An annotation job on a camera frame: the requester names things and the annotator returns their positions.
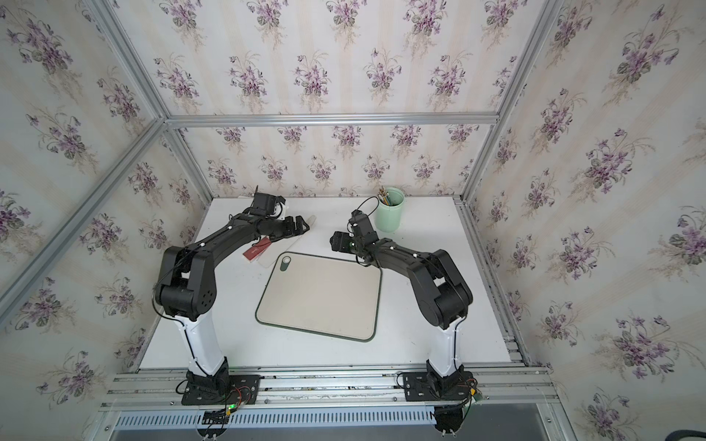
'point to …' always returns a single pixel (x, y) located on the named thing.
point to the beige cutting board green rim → (328, 295)
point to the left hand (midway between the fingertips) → (300, 230)
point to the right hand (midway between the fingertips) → (341, 241)
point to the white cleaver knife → (279, 249)
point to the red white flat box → (257, 249)
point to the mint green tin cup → (390, 209)
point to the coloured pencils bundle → (383, 196)
